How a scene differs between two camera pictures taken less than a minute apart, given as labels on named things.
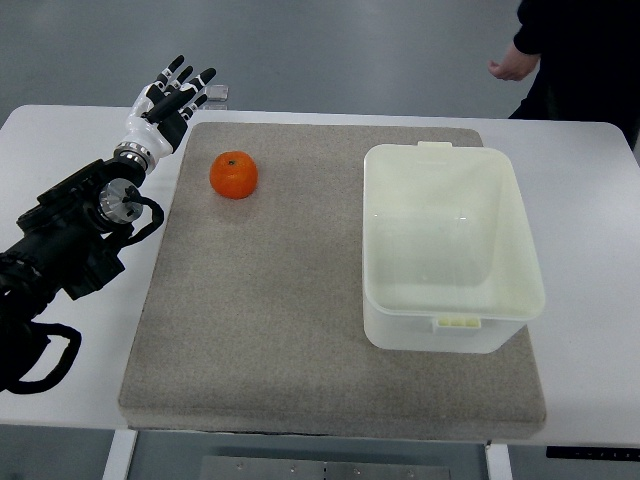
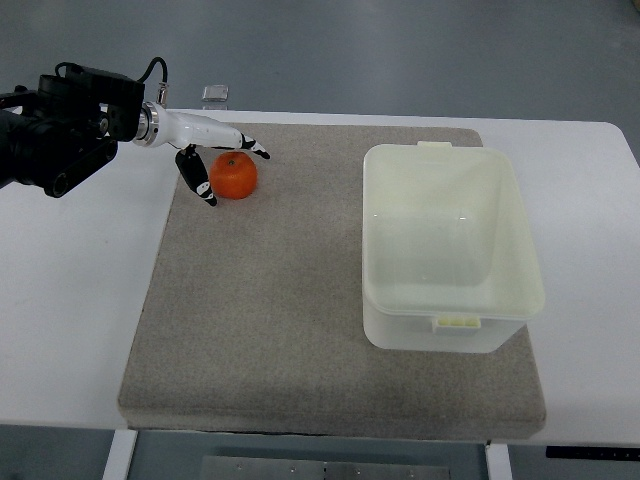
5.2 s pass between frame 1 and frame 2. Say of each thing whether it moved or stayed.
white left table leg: stayed
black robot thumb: moved
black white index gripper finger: moved
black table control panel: stayed
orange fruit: stayed
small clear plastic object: stayed
